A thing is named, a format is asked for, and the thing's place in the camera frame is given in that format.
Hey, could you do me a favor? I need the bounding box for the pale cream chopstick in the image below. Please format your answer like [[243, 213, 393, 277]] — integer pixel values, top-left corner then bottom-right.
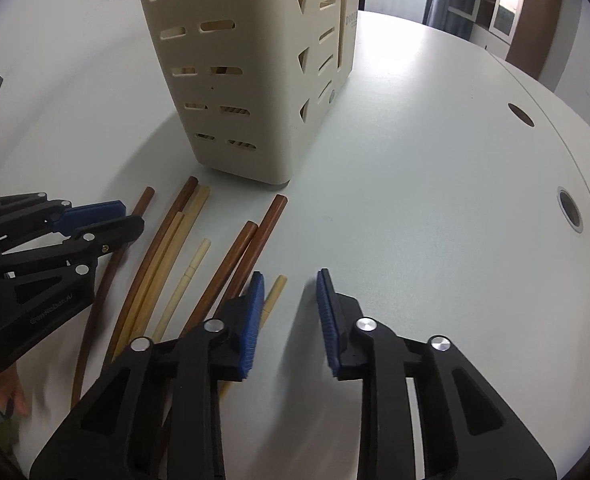
[[152, 238, 211, 344]]

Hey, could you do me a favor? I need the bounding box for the light bamboo chopstick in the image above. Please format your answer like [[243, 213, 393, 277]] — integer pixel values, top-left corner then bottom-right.
[[148, 185, 210, 322], [110, 212, 185, 360], [219, 274, 287, 400]]

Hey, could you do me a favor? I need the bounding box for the dark brown chopstick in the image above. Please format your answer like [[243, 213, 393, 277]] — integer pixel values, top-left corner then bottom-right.
[[69, 185, 156, 409]]

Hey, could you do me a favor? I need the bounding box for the brown white glass cabinet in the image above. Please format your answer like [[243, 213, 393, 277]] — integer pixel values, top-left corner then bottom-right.
[[467, 0, 563, 79]]

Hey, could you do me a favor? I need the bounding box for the beige plastic utensil holder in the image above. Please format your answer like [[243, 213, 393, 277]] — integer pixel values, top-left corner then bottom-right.
[[141, 0, 359, 185]]

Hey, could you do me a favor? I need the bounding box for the person's left hand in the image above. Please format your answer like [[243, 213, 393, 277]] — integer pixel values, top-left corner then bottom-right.
[[0, 363, 30, 417]]

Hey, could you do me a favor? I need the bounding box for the reddish brown chopstick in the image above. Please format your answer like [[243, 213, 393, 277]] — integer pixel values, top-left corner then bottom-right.
[[219, 194, 288, 307], [181, 221, 258, 336]]

